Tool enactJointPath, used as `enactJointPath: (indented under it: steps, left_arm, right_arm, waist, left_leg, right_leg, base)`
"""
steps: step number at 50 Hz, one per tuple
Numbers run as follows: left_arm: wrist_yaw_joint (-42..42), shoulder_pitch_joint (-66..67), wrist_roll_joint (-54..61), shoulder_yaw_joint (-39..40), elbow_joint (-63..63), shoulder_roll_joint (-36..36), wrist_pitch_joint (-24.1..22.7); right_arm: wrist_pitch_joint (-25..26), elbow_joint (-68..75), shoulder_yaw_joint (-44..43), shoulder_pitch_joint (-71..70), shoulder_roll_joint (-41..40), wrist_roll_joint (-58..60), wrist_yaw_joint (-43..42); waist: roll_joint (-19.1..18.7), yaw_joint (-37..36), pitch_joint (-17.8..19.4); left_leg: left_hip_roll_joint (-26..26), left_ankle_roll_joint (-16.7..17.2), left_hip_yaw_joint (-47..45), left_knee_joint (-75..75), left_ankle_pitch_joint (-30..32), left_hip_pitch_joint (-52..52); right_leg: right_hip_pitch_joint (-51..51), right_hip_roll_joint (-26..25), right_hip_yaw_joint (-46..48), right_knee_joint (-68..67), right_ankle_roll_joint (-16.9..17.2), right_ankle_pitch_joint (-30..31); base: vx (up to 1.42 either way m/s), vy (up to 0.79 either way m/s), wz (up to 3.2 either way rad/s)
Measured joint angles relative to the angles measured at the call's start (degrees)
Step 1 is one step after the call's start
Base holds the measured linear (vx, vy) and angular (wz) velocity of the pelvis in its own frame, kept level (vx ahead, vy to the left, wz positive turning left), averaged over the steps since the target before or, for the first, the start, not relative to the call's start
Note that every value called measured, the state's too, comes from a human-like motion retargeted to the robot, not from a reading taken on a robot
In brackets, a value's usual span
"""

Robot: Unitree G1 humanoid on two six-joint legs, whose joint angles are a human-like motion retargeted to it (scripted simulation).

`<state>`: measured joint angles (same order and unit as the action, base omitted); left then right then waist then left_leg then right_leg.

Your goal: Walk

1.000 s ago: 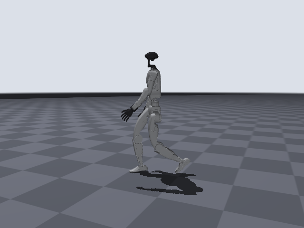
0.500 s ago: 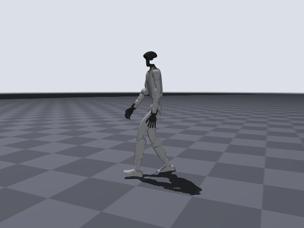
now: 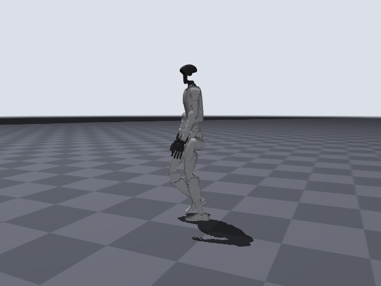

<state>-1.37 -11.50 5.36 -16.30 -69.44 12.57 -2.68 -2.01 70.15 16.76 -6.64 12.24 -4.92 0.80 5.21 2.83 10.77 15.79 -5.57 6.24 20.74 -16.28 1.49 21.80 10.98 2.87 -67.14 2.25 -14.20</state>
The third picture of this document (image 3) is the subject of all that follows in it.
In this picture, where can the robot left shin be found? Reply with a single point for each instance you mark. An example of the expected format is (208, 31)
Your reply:
(195, 194)

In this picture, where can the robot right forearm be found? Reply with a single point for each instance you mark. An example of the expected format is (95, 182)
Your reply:
(182, 127)

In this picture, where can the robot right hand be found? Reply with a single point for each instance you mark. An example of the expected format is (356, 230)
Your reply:
(174, 143)

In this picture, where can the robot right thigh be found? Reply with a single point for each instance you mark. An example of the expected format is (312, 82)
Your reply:
(174, 162)

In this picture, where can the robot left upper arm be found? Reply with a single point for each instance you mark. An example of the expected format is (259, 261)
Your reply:
(194, 100)

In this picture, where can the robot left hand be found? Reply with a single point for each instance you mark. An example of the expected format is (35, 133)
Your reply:
(179, 147)

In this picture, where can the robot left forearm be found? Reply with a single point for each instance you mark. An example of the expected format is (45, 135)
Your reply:
(190, 123)

